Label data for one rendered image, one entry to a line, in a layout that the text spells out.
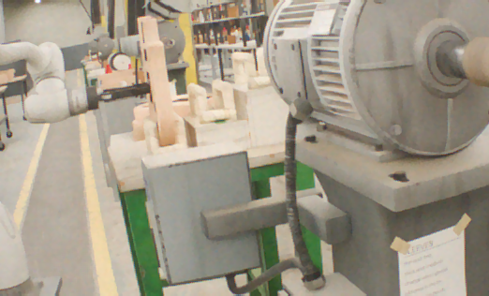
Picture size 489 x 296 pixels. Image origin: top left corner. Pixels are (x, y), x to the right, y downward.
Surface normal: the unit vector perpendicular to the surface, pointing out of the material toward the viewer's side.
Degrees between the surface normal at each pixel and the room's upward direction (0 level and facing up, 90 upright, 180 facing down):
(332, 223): 90
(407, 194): 90
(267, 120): 90
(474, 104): 97
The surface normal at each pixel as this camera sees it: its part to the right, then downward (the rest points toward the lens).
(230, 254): 0.26, 0.16
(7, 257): 0.63, 0.04
